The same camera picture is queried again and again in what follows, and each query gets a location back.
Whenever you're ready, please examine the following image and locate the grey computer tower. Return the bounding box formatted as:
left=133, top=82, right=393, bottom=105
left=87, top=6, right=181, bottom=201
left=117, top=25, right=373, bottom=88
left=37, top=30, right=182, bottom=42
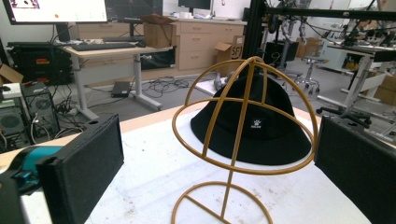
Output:
left=0, top=99, right=31, bottom=153

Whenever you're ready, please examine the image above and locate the stack of black cases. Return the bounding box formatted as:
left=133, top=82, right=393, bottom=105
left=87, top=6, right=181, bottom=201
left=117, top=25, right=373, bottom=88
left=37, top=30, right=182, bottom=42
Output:
left=7, top=41, right=73, bottom=86

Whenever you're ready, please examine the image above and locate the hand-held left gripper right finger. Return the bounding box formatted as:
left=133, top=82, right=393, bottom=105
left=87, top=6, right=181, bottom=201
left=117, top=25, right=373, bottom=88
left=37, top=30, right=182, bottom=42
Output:
left=313, top=115, right=396, bottom=224

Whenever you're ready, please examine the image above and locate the dark computer monitor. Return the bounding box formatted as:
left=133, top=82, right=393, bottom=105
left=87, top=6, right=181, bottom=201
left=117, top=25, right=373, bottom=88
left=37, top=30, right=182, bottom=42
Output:
left=105, top=0, right=164, bottom=22

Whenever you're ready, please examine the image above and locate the black metal frame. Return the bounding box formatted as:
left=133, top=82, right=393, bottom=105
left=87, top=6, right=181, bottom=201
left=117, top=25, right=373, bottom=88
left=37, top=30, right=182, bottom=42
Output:
left=242, top=0, right=396, bottom=61

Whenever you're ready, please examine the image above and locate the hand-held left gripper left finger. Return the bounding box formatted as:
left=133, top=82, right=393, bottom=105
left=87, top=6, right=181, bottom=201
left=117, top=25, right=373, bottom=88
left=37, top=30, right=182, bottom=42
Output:
left=35, top=113, right=125, bottom=224

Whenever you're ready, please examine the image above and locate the black flat device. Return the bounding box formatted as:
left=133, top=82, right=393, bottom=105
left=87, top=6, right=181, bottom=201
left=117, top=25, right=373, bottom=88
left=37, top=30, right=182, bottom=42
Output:
left=110, top=80, right=132, bottom=98

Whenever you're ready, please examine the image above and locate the brown cardboard box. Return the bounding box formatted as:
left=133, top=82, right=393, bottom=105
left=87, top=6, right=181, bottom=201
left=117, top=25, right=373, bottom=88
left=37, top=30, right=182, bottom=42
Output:
left=140, top=13, right=177, bottom=49

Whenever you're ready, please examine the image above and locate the black keyboard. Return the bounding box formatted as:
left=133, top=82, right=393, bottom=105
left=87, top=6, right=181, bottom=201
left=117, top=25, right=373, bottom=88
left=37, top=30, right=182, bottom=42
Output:
left=70, top=42, right=137, bottom=52

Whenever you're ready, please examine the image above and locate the black bucket hat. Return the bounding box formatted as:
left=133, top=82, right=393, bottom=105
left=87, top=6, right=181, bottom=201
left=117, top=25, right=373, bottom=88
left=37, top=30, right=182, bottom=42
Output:
left=190, top=74, right=312, bottom=166

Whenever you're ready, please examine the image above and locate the large white-screen monitor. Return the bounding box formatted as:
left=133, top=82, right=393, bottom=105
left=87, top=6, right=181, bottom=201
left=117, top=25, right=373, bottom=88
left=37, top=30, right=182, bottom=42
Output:
left=2, top=0, right=108, bottom=26

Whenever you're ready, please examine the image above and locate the white work table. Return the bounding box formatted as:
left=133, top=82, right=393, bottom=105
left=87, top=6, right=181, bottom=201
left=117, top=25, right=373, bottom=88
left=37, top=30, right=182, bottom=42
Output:
left=317, top=43, right=396, bottom=138

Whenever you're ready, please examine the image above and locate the tangle of black cables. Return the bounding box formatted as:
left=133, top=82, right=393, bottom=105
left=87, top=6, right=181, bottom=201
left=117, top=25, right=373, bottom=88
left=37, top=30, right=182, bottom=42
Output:
left=141, top=76, right=191, bottom=99

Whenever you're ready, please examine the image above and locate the open printed cardboard box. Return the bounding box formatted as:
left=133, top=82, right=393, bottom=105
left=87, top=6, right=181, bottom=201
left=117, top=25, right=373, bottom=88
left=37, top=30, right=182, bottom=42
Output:
left=214, top=35, right=246, bottom=77

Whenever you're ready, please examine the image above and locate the white-legged wooden desk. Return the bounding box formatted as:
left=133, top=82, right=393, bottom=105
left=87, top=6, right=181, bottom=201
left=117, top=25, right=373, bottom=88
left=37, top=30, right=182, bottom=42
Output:
left=62, top=46, right=174, bottom=120

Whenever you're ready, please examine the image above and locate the metal swivel stool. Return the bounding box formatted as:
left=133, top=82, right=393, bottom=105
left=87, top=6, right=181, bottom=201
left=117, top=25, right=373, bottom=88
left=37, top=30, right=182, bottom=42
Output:
left=293, top=55, right=330, bottom=96

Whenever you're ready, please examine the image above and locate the black computer tower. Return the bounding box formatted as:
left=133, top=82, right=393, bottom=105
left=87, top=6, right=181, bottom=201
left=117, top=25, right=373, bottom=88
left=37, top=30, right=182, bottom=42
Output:
left=21, top=82, right=61, bottom=143

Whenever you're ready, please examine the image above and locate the beige drawer cabinet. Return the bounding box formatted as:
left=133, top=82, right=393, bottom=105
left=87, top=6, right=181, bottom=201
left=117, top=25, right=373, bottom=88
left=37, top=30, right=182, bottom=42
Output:
left=69, top=18, right=248, bottom=71

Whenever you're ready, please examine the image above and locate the gold wire hat stand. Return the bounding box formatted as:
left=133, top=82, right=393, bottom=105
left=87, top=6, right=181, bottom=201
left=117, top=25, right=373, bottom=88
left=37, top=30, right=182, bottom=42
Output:
left=170, top=55, right=319, bottom=224

